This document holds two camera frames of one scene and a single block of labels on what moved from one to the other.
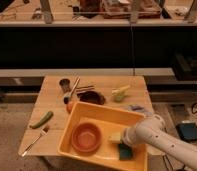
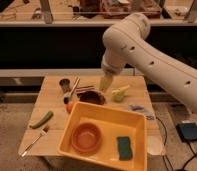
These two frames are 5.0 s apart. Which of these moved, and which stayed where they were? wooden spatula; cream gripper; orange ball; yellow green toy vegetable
Moved: cream gripper
Stayed: orange ball; yellow green toy vegetable; wooden spatula
